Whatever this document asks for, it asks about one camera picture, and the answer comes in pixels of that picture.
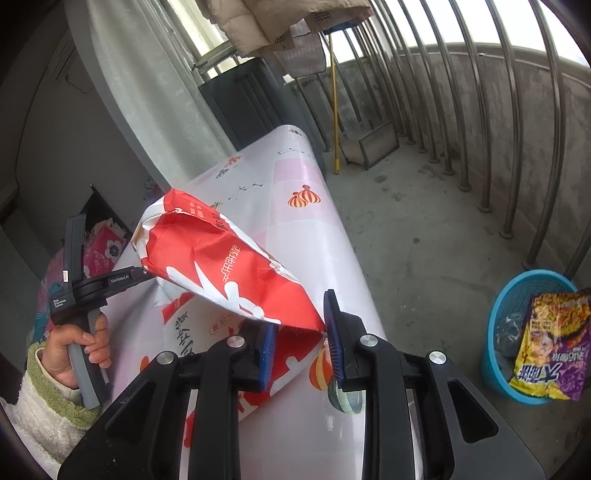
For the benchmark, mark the person's left hand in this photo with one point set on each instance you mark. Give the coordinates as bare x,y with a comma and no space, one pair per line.
55,355

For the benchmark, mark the black cabinet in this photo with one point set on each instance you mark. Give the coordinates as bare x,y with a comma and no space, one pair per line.
249,101

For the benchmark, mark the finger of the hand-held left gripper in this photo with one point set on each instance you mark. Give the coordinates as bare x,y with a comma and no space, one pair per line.
142,273

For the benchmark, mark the pink white printed tablecloth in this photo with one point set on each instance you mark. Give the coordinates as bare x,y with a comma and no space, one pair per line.
314,240

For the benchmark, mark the blue plastic basket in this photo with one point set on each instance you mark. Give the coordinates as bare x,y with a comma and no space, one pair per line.
496,364

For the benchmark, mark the grey hanging cloth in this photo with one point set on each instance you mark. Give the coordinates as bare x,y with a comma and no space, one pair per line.
300,55

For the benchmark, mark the beige padded jacket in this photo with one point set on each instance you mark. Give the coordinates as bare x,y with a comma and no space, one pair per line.
277,23

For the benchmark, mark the pink flowered box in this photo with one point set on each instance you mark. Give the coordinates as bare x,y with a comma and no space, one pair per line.
104,249

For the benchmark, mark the person's left forearm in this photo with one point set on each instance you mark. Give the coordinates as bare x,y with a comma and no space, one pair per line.
27,406

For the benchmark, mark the white curtain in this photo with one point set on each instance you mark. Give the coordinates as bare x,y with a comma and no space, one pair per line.
152,92

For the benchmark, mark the metal dustpan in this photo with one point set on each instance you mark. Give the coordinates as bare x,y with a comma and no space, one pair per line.
369,147

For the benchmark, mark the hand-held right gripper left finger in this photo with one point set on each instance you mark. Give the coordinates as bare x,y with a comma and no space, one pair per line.
268,357

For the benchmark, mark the red and white paper bag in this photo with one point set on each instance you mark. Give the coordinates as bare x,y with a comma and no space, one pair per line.
207,249

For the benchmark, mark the purple snack bag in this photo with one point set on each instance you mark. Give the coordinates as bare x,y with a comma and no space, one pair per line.
549,350

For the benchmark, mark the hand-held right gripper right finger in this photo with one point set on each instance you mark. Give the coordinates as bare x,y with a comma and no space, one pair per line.
332,339

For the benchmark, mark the metal balcony railing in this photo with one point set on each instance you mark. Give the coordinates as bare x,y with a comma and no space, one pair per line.
508,230

